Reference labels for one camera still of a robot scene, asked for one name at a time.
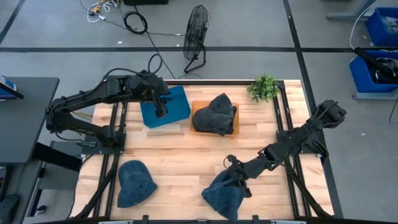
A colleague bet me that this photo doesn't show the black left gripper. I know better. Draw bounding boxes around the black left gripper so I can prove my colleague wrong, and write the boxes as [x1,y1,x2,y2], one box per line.
[127,70,171,119]

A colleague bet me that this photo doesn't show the thin black floor cable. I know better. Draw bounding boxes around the thin black floor cable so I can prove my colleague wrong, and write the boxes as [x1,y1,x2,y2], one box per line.
[144,29,177,80]

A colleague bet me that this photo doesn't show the blue floor storage bin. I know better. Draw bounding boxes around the blue floor storage bin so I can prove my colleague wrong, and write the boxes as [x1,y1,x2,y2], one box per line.
[364,6,398,47]
[348,50,398,93]

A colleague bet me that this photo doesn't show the black desk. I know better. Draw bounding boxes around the black desk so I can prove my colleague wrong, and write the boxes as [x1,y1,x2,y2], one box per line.
[0,76,60,165]

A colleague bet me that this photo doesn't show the dark blue denim cap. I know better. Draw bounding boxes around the dark blue denim cap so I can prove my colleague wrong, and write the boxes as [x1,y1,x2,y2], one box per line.
[117,160,159,208]
[201,169,249,222]

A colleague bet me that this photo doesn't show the black floor fan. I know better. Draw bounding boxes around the black floor fan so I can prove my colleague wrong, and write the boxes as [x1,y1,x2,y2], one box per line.
[182,4,211,75]

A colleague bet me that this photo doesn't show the green potted plant white pot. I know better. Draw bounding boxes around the green potted plant white pot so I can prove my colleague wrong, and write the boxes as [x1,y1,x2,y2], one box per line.
[247,73,280,103]

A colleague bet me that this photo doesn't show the blue rectangular plastic bin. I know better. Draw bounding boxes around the blue rectangular plastic bin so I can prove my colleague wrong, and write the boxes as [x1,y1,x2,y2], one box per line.
[139,85,192,129]

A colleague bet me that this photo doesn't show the dark grey cap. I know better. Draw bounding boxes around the dark grey cap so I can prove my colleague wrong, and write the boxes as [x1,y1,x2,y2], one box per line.
[192,92,238,137]

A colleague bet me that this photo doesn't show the orange wooden tray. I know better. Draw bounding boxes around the orange wooden tray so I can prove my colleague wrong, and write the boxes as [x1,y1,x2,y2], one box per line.
[189,100,240,138]

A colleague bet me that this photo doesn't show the white cable bundle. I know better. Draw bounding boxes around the white cable bundle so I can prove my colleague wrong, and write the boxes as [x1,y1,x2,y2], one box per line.
[79,0,121,24]

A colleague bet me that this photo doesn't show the black coiled cable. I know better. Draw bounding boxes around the black coiled cable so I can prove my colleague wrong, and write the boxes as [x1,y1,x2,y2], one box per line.
[123,11,149,35]

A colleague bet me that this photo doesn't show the grey desk foot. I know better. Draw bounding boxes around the grey desk foot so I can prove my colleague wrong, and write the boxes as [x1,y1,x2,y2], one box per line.
[325,0,379,22]

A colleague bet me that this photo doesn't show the blue object on desk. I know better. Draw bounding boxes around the blue object on desk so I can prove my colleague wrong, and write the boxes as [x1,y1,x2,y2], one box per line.
[0,74,25,101]

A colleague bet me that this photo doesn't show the white floor cable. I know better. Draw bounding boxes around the white floor cable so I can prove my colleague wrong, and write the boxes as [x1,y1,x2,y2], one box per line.
[348,0,371,50]

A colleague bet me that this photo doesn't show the black metal bar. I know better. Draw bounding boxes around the black metal bar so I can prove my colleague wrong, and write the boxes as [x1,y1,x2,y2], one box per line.
[353,46,398,82]

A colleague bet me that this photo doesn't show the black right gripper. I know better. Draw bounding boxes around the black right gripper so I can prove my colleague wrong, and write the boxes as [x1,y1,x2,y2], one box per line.
[218,154,261,199]

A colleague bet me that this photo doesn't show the black aluminium table frame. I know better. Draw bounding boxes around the black aluminium table frame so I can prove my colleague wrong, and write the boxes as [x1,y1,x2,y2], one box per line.
[71,79,345,224]

